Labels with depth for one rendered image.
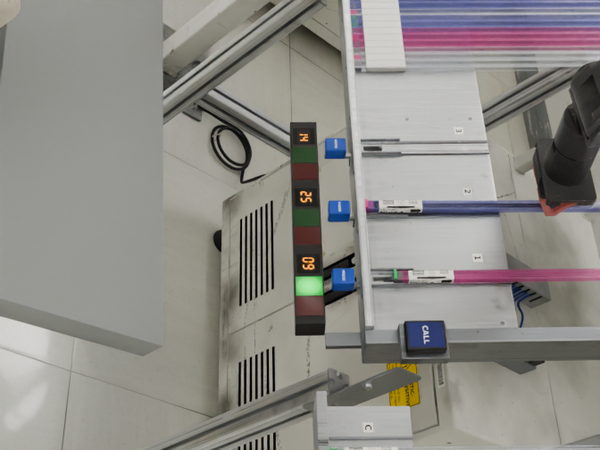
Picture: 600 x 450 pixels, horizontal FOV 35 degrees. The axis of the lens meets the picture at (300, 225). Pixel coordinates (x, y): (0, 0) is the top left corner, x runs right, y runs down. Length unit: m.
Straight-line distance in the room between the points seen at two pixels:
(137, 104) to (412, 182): 0.40
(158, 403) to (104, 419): 0.14
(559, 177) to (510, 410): 0.52
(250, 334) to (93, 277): 0.84
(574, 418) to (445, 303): 0.64
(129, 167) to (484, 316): 0.50
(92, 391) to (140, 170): 0.69
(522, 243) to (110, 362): 0.84
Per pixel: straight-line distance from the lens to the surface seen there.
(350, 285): 1.27
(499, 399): 1.66
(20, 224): 1.09
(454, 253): 1.32
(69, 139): 1.19
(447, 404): 1.54
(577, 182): 1.30
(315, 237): 1.33
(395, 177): 1.38
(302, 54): 2.85
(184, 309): 2.06
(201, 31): 2.25
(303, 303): 1.27
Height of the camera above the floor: 1.43
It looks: 36 degrees down
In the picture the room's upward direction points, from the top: 61 degrees clockwise
